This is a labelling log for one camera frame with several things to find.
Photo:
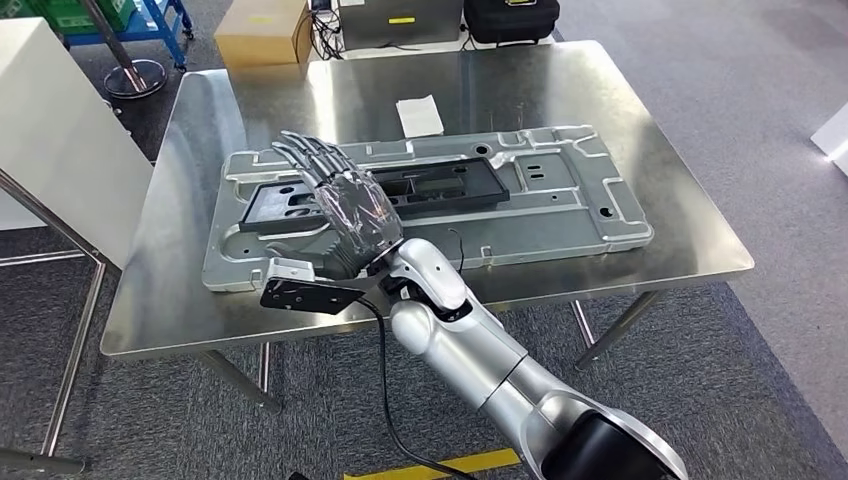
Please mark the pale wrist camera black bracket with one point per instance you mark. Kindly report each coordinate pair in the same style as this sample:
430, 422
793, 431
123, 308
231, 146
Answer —
305, 295

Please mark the steel workbench table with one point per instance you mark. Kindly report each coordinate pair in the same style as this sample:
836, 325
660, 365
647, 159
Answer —
75, 351
596, 86

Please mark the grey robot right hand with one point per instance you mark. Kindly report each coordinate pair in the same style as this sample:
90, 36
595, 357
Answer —
358, 218

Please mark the brown cardboard box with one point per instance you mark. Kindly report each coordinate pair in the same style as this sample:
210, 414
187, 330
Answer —
262, 33

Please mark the black plastic plate holder part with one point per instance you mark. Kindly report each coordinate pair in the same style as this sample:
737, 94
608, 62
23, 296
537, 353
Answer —
464, 192

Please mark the white board panel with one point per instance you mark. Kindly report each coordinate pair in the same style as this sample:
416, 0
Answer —
60, 132

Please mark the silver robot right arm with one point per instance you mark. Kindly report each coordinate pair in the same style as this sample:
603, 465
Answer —
464, 351

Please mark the grey case with yellow label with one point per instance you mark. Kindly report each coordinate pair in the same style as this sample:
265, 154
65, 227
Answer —
397, 30

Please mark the chrome stanchion post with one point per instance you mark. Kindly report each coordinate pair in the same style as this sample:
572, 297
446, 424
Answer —
136, 79

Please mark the black carry case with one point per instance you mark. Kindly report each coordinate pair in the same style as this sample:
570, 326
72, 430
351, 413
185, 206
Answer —
510, 23

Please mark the white paper sheet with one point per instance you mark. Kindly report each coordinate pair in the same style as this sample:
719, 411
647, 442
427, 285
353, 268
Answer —
420, 116

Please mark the white board corner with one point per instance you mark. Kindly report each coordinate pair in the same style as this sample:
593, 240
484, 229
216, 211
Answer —
836, 142

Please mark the blue metal cart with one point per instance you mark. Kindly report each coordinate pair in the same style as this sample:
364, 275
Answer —
166, 33

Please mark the green plastic crate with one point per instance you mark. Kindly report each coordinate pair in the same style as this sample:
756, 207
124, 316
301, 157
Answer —
53, 13

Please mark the stamped sheet metal panel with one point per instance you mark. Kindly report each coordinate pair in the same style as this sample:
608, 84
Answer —
563, 218

